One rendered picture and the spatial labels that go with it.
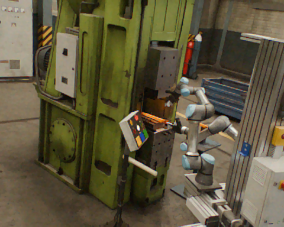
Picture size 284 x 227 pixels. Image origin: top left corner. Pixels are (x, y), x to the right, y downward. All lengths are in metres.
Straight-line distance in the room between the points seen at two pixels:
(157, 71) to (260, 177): 1.43
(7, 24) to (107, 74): 4.95
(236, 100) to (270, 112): 4.76
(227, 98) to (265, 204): 4.95
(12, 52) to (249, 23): 7.49
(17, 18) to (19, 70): 1.13
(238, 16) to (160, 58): 9.26
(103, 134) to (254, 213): 1.81
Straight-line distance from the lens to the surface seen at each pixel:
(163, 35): 3.48
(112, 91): 3.50
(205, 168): 2.82
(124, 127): 2.92
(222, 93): 7.39
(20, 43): 8.37
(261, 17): 11.96
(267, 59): 2.52
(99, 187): 3.91
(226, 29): 12.67
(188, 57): 11.02
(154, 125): 3.53
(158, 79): 3.35
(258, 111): 2.56
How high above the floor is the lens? 2.20
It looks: 18 degrees down
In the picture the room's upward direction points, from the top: 7 degrees clockwise
